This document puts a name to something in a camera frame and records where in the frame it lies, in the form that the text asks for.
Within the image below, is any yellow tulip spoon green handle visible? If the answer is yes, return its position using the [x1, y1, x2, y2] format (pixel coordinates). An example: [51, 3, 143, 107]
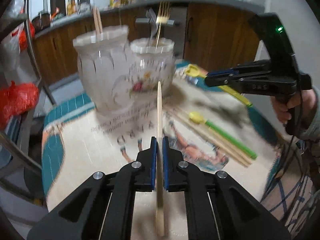
[188, 112, 257, 160]

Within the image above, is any wooden chopstick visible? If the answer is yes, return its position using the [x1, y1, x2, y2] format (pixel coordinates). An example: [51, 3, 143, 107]
[92, 7, 100, 35]
[164, 106, 252, 167]
[156, 81, 165, 237]
[165, 106, 253, 167]
[95, 8, 103, 33]

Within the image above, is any gold fork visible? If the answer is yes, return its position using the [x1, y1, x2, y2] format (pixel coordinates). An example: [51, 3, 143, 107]
[155, 2, 170, 48]

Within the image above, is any silver fork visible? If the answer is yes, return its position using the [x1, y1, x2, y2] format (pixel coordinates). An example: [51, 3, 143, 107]
[146, 8, 158, 46]

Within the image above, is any right hand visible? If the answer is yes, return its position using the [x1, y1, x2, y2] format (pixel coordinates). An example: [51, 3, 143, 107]
[271, 89, 317, 128]

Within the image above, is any printed horse table mat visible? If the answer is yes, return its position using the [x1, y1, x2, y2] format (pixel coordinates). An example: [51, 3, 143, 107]
[41, 60, 281, 240]

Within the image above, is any built-in oven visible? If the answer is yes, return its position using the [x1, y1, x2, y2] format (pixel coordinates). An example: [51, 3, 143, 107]
[135, 7, 187, 59]

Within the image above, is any stainless steel shelf rack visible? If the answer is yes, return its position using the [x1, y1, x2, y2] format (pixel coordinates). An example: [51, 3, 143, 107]
[0, 0, 57, 205]

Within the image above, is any white ceramic double utensil holder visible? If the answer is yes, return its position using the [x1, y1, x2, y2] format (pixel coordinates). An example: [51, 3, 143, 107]
[73, 25, 176, 113]

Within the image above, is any yellow tin can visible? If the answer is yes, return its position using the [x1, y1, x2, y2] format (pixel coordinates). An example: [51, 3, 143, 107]
[110, 0, 121, 8]

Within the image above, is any red plastic bag lower shelf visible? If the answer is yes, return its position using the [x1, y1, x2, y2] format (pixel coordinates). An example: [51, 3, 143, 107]
[0, 81, 40, 130]

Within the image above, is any dark rice cooker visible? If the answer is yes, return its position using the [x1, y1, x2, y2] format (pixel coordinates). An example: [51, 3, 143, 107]
[31, 12, 51, 33]

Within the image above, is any red bag hanging upper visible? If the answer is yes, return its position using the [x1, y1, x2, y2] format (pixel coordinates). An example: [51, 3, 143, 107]
[11, 21, 35, 51]

